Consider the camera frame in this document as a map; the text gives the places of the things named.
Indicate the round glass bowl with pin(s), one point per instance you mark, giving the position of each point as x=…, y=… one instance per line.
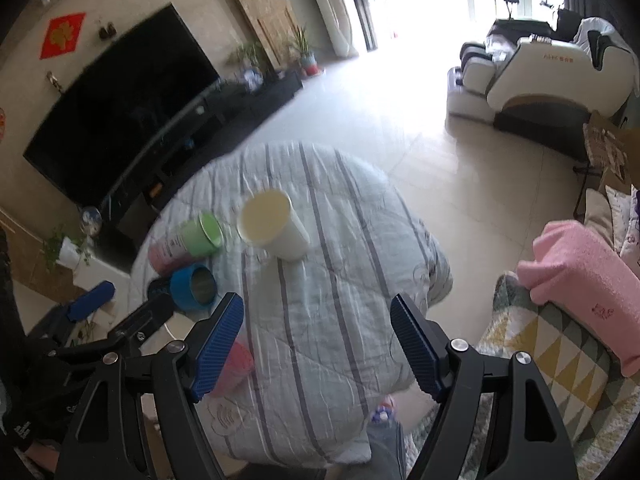
x=91, y=220

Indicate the white standing air conditioner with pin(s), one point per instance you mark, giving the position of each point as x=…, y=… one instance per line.
x=330, y=5

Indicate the triangle patterned sofa cover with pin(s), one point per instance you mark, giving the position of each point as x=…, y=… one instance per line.
x=560, y=360

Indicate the pink towel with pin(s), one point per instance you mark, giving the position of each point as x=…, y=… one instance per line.
x=585, y=280

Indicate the cardboard box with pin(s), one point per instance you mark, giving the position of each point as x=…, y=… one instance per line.
x=607, y=145

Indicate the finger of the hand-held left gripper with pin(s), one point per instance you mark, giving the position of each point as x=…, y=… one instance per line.
x=91, y=302
x=144, y=317

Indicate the potted plant in red pot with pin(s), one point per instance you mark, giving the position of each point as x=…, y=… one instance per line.
x=306, y=55

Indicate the blue cup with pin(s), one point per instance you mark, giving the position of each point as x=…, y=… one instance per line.
x=192, y=287

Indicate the beige cushion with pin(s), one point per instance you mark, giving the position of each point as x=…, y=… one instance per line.
x=600, y=212

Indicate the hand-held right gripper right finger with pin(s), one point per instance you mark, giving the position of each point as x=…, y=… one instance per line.
x=416, y=347

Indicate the black television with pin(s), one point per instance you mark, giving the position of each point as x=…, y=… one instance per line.
x=125, y=105

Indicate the red diamond wall decoration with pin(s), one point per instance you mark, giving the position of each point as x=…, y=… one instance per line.
x=62, y=35

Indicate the black television stand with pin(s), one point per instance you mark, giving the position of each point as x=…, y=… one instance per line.
x=240, y=105

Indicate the wooden door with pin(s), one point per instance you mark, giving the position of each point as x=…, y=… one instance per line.
x=260, y=5

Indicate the striped grey quilt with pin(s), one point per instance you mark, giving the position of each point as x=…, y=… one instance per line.
x=325, y=260

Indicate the white massage chair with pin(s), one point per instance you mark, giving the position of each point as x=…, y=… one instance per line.
x=540, y=75

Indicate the white cup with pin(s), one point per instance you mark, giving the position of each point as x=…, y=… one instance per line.
x=274, y=228

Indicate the small green potted plant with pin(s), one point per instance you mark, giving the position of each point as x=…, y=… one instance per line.
x=246, y=54

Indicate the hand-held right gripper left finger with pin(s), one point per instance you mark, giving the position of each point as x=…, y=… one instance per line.
x=218, y=345

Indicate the blue and white vase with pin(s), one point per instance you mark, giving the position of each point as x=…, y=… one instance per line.
x=252, y=79

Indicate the plant in white pot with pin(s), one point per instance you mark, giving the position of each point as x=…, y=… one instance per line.
x=67, y=250

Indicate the green and pink cup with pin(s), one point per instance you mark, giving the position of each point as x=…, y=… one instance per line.
x=184, y=242

